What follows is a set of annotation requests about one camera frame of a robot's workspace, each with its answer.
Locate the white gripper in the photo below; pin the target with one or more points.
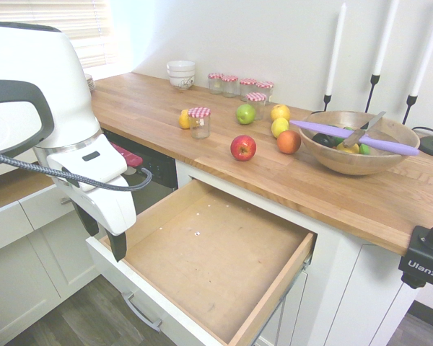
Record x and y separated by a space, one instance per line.
101 187

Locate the white wooden drawer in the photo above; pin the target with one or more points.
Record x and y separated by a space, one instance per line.
209 248

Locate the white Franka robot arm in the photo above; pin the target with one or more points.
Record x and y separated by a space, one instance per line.
39 57

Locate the black steel dishwasher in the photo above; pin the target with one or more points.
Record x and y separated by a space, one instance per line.
155 187

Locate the white cabinet with drawers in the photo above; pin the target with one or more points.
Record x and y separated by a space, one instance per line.
21 284

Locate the small orange-yellow lemon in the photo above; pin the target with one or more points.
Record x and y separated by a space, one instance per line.
183 119

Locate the glass jar red gingham lid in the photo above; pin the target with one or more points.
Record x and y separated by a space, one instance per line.
257 104
266 89
199 124
215 84
229 87
247 87

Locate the stack of white plates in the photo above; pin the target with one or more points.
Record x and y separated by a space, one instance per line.
89 82

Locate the red apple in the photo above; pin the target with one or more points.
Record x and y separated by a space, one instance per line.
243 147

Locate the white bowl with floral print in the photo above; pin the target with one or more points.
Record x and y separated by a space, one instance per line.
181 82

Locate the plain white bowl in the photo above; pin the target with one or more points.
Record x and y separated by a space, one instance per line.
180 66

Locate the green apple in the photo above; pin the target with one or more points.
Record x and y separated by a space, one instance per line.
245 114

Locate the white window blind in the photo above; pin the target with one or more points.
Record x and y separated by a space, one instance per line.
94 32

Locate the yellow apple front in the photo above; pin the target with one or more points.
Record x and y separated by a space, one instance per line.
279 127

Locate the yellow apple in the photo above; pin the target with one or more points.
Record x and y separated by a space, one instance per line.
279 127
280 111

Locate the orange fruit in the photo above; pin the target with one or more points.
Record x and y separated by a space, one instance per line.
288 142

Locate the yellow apple back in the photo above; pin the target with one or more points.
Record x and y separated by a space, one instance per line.
280 111

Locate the dark avocado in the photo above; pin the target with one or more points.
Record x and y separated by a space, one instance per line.
323 138

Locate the purple knife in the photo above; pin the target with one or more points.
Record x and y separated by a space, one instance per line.
324 129

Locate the white cabinet with door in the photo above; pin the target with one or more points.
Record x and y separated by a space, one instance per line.
346 288

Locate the yellow fruit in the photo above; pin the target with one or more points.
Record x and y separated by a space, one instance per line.
348 148

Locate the large wooden bowl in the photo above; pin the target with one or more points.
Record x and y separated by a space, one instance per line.
361 164

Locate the green fruit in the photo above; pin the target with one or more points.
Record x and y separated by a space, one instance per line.
365 148

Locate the white taper candle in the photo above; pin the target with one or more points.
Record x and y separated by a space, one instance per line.
385 36
335 50
427 50

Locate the red wrist camera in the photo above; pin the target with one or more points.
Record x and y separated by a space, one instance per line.
130 158

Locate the black Ulanzi camera clamp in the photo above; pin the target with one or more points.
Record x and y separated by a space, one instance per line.
424 263

